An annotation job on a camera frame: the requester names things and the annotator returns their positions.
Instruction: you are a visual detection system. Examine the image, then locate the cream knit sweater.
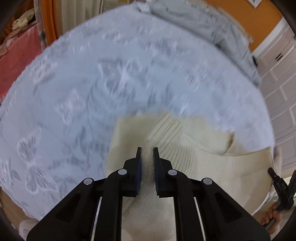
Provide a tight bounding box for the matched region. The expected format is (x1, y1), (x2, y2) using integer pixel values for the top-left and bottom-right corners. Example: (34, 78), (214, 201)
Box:
(106, 112), (282, 240)

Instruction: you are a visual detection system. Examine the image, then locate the person's right hand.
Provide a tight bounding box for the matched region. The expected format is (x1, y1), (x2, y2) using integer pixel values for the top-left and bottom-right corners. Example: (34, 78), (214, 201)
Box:
(260, 203), (281, 235)

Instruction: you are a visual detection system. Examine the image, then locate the blue butterfly bedspread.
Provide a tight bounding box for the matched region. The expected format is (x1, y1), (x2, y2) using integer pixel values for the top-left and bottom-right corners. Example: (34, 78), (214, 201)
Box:
(1, 4), (275, 220)

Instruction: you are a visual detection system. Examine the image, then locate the white panelled wardrobe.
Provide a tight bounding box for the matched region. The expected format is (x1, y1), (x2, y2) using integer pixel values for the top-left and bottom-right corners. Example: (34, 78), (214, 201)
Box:
(253, 19), (295, 173)

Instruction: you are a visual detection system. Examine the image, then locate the grey crumpled quilt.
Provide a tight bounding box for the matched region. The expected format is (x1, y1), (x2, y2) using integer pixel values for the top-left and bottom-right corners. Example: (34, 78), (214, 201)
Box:
(137, 1), (262, 87)

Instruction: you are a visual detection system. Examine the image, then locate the red patterned blanket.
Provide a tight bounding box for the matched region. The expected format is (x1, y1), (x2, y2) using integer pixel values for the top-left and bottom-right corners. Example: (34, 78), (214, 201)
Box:
(1, 25), (42, 97)

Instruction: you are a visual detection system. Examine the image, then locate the cream curtain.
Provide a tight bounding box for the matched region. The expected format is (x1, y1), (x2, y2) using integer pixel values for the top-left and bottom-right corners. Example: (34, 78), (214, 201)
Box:
(55, 0), (103, 36)

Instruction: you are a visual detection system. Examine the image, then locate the framed wall picture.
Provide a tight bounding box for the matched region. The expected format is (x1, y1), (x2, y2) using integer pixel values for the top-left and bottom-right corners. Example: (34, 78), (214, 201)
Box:
(246, 0), (262, 9)

